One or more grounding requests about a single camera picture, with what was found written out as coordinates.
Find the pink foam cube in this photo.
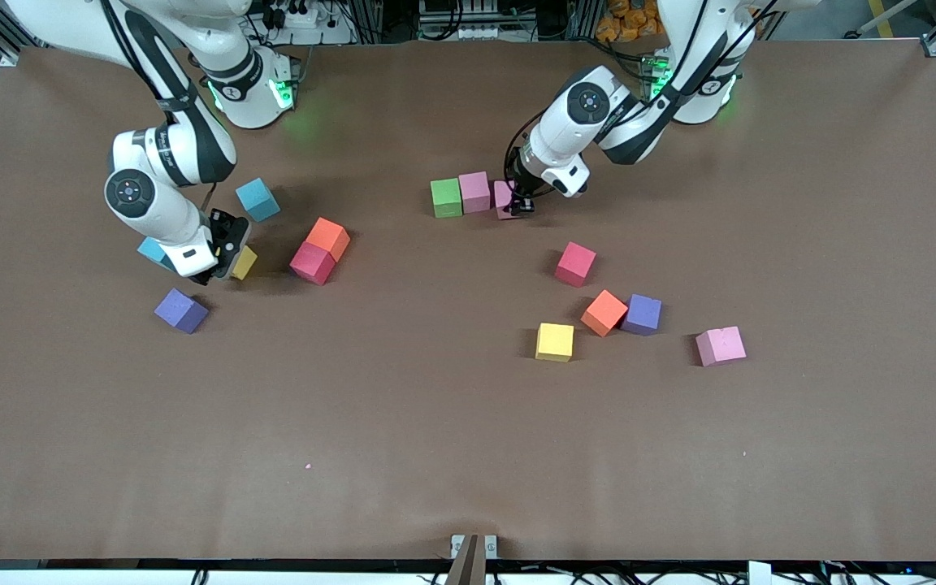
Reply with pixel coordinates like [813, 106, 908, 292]
[457, 171, 492, 215]
[695, 326, 748, 368]
[493, 180, 522, 221]

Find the green foam cube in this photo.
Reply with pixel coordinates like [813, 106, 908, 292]
[431, 178, 464, 219]

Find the purple foam cube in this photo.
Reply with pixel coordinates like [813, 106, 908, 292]
[154, 288, 210, 335]
[623, 293, 663, 336]

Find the light blue foam cube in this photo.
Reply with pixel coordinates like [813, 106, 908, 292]
[136, 235, 178, 273]
[235, 177, 282, 223]

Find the red foam cube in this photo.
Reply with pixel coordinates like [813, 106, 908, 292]
[554, 241, 598, 288]
[289, 241, 336, 287]

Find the orange foam cube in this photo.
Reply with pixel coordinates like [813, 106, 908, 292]
[581, 290, 630, 339]
[305, 216, 352, 263]

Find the white electronics box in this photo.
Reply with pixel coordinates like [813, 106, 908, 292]
[418, 0, 503, 41]

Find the orange snack bag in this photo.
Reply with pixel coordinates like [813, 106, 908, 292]
[596, 0, 668, 43]

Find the white power strip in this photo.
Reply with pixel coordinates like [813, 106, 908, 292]
[261, 0, 355, 46]

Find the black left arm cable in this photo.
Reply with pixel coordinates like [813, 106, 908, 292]
[503, 0, 778, 196]

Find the aluminium frame post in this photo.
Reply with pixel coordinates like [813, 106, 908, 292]
[352, 0, 388, 43]
[567, 0, 605, 41]

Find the metal table edge bracket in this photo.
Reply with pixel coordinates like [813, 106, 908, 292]
[449, 533, 500, 561]

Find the brown strip under bracket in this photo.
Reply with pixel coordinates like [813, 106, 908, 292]
[444, 535, 489, 585]

